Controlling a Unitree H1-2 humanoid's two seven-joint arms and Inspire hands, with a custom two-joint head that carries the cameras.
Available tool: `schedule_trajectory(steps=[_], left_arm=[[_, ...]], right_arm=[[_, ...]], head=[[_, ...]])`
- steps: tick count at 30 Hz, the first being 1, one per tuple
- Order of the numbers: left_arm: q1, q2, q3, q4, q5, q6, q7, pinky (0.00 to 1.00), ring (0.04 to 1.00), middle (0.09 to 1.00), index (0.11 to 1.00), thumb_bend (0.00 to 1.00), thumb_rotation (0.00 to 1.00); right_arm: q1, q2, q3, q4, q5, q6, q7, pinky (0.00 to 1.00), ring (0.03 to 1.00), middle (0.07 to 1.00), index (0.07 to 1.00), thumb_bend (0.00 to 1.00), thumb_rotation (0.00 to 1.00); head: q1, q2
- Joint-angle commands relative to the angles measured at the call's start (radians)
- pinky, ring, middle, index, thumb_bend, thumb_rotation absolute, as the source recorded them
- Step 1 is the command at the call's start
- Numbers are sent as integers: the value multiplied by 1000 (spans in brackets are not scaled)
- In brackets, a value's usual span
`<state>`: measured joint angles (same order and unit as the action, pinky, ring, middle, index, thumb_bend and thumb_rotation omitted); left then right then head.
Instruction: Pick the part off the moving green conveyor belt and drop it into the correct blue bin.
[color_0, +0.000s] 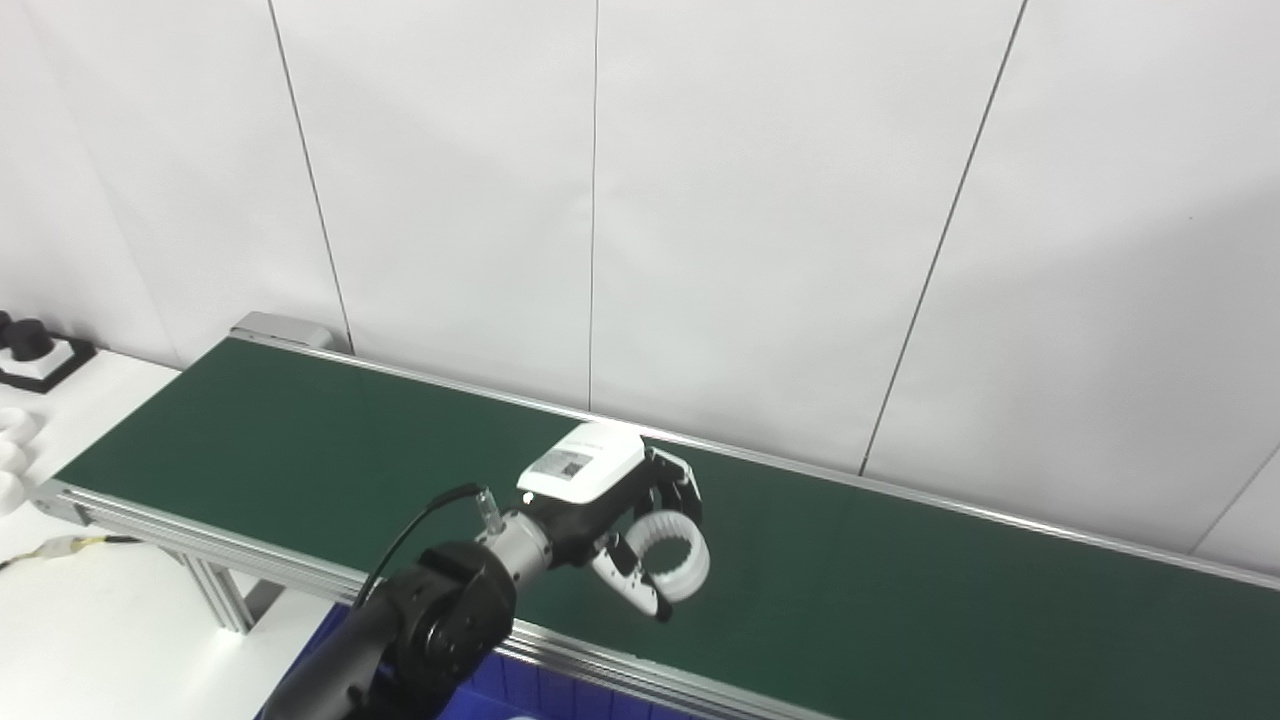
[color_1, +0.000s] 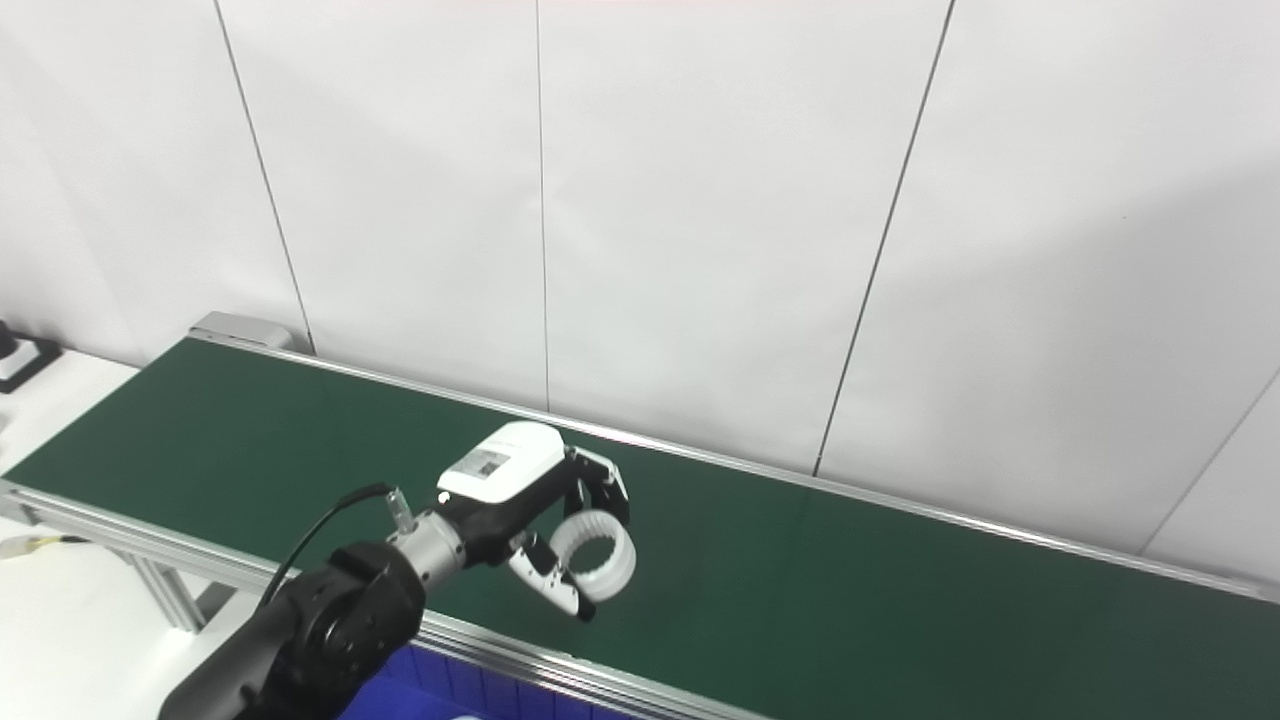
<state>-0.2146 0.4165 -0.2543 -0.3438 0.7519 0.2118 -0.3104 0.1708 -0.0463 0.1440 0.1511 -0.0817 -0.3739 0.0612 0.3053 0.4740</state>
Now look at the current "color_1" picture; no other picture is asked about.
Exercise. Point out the aluminium conveyor leg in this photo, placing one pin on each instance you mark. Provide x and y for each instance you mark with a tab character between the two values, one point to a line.
170	595

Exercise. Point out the green conveyor belt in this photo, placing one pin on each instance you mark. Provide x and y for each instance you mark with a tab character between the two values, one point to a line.
850	600
240	328

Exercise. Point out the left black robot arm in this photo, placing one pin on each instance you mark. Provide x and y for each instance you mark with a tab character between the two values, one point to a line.
330	620

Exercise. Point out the blue bin with white rings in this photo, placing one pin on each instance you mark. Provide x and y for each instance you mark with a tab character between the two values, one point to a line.
420	690

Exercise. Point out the black part on stand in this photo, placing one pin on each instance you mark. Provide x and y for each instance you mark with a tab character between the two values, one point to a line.
6	340

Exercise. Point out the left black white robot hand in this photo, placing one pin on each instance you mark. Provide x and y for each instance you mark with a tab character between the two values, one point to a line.
505	465

